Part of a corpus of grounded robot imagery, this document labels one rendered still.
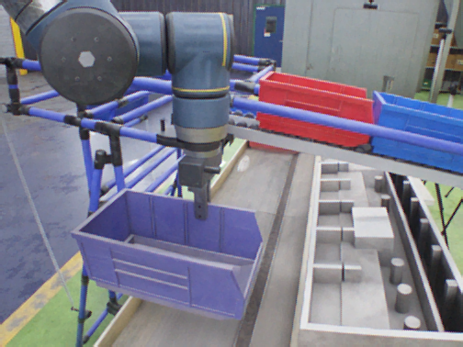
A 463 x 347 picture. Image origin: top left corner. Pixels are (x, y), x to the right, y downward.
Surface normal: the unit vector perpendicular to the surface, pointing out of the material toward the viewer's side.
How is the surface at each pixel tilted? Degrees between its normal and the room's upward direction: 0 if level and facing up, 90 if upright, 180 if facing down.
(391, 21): 90
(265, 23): 90
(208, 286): 92
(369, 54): 90
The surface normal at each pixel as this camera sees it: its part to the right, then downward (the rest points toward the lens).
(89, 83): 0.25, 0.42
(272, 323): 0.02, -0.90
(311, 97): -0.28, 0.44
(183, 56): 0.23, 0.66
